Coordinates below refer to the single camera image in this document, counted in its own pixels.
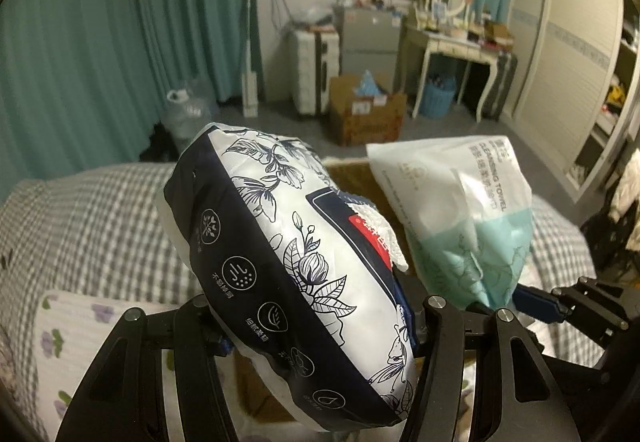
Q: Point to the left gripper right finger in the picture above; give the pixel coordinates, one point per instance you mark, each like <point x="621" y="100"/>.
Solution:
<point x="517" y="390"/>

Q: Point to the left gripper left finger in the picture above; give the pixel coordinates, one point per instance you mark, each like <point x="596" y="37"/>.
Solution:
<point x="121" y="397"/>

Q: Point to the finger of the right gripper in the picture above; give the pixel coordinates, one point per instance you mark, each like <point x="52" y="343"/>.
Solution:
<point x="538" y="304"/>

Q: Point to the teal white towel package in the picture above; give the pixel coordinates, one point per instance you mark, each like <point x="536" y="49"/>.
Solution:
<point x="467" y="210"/>

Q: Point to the brown cardboard box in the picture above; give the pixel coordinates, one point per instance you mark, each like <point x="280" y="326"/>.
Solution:
<point x="312" y="299"/>

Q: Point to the white navy floral tissue pack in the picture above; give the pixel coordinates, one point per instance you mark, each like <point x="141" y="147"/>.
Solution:
<point x="188" y="202"/>

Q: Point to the white jacket on chair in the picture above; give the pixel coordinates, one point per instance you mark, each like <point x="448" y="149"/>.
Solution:
<point x="626" y="194"/>

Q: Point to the grey checked bed sheet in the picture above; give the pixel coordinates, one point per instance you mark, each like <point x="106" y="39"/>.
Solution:
<point x="77" y="251"/>

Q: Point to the blue laundry basket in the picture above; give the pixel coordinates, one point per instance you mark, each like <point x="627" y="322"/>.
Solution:
<point x="438" y="95"/>

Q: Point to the white louvered wardrobe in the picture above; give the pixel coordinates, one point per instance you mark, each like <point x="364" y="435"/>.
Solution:
<point x="568" y="52"/>

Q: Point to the dark striped suitcase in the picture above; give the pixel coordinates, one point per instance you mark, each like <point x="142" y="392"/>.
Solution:
<point x="493" y="106"/>

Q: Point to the cardboard box on floor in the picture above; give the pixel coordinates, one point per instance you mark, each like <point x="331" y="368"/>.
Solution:
<point x="363" y="119"/>

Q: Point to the white dressing table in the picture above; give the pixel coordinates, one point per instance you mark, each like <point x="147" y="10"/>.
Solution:
<point x="450" y="53"/>

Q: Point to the clear water jug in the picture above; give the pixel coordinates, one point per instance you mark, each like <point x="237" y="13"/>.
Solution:
<point x="189" y="109"/>

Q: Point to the silver mini fridge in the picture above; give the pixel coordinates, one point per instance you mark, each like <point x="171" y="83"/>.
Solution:
<point x="369" y="41"/>

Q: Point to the white suitcase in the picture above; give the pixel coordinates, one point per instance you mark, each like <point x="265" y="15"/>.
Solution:
<point x="314" y="60"/>

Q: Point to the teal curtain left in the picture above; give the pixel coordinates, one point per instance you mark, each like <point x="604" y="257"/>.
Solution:
<point x="84" y="81"/>

